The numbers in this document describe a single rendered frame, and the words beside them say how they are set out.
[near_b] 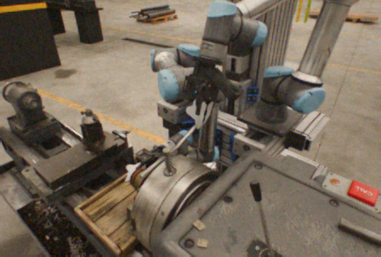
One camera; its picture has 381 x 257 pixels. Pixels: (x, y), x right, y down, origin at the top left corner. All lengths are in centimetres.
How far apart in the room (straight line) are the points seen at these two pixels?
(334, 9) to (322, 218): 64
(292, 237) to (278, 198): 11
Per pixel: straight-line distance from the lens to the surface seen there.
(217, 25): 74
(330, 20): 101
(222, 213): 67
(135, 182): 97
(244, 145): 114
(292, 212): 71
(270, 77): 112
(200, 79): 75
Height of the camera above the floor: 177
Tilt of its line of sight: 31 degrees down
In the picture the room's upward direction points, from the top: straight up
